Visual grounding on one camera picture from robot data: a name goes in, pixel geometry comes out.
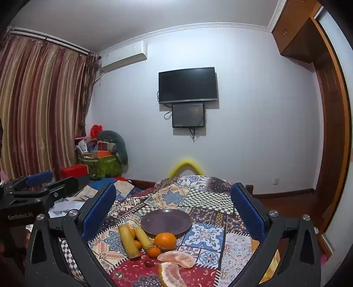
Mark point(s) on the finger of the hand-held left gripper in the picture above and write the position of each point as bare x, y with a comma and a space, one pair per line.
62, 186
38, 178

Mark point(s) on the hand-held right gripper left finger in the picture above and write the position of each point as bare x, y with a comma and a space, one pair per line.
102, 212

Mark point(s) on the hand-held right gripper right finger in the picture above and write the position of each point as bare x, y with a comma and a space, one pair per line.
245, 212

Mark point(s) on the small tangerine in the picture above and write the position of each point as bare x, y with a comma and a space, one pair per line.
137, 245
132, 233

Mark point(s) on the yellow banana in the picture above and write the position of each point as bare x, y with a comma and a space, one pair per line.
143, 237

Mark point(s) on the dark purple plate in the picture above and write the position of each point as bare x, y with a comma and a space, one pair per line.
165, 220

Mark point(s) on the medium tangerine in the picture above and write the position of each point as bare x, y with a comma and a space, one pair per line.
153, 252

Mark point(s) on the large orange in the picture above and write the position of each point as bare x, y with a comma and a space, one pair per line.
165, 241

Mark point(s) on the red box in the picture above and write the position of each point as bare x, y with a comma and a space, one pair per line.
73, 171

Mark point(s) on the white cloth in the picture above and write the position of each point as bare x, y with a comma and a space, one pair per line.
64, 209

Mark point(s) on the blue cloth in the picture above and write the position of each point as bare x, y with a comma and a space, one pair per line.
103, 182

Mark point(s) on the yellow sponge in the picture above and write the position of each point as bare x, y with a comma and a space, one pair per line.
128, 242

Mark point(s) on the white plastic item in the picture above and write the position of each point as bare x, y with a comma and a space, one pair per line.
83, 146

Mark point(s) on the patchwork printed blanket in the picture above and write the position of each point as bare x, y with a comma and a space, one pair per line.
204, 231

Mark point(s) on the green storage basket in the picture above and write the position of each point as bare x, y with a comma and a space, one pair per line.
104, 166

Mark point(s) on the orange box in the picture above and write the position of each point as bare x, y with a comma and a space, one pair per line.
102, 154

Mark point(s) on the red plastic bag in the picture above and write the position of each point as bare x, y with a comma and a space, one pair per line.
96, 130

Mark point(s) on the striped brown curtain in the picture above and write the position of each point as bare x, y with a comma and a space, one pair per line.
41, 110

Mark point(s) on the grey plush pillow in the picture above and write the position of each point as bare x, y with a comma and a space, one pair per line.
120, 146

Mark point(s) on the red jujube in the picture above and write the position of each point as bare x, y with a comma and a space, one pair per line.
149, 264

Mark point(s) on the white air conditioner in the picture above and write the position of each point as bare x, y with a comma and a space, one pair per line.
124, 56

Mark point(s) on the wooden overhead cabinet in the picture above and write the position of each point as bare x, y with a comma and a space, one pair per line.
295, 33

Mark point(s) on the wooden bed frame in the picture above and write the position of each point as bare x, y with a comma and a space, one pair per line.
143, 183

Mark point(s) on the small black wall monitor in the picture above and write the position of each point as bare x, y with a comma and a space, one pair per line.
189, 115

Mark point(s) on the wooden door frame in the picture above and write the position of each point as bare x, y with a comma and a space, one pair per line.
331, 138

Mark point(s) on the curtain rail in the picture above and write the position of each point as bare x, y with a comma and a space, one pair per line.
49, 40

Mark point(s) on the black wall television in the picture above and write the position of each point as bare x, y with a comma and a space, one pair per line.
187, 84

